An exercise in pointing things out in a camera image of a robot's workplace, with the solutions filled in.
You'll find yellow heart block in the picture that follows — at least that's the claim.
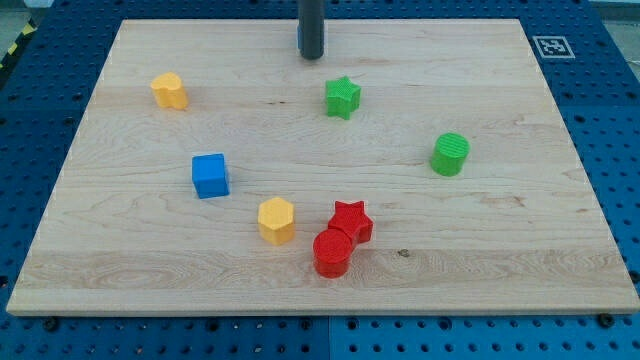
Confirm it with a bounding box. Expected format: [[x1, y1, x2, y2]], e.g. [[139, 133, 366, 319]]
[[150, 72, 189, 110]]

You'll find red star block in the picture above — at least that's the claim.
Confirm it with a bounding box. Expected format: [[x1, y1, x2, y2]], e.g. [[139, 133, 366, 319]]
[[328, 201, 374, 245]]

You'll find blue cube block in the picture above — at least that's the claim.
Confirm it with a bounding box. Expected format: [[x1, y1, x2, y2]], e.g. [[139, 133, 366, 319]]
[[192, 153, 230, 199]]

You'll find light wooden board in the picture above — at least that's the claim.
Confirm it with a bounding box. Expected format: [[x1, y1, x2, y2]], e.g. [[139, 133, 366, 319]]
[[7, 19, 639, 317]]

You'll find yellow hexagon block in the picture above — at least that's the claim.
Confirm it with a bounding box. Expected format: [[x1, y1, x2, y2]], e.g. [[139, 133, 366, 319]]
[[258, 197, 295, 246]]

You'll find white fiducial marker tag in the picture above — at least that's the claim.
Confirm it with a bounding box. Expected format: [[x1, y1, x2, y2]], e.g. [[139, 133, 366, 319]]
[[532, 35, 575, 59]]

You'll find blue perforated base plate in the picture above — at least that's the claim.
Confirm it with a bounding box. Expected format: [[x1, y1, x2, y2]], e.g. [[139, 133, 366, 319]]
[[1, 1, 639, 359]]

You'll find red cylinder block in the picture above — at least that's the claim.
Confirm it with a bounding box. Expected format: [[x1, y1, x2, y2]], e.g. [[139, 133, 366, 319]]
[[313, 229, 353, 278]]

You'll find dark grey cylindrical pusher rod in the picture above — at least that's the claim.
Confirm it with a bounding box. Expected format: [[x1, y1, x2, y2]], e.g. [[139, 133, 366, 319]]
[[297, 0, 325, 60]]

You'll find green cylinder block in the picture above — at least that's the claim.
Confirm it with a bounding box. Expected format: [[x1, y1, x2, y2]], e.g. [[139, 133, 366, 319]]
[[430, 132, 470, 176]]

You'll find green star block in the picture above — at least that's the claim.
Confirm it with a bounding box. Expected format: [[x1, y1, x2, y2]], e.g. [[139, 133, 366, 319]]
[[325, 76, 361, 120]]

